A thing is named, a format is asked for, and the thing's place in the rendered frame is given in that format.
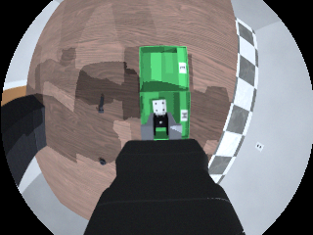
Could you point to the black die with white pips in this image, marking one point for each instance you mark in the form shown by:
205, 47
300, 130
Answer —
160, 121

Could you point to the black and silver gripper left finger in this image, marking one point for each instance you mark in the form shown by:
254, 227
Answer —
148, 130

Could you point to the black bolt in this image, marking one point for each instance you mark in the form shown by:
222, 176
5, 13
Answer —
101, 106

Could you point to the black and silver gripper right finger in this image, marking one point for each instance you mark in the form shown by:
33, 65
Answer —
173, 129

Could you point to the green divided tray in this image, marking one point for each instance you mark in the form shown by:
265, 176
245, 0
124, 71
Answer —
165, 69

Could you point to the white domino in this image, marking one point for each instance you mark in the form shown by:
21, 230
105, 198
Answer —
159, 106

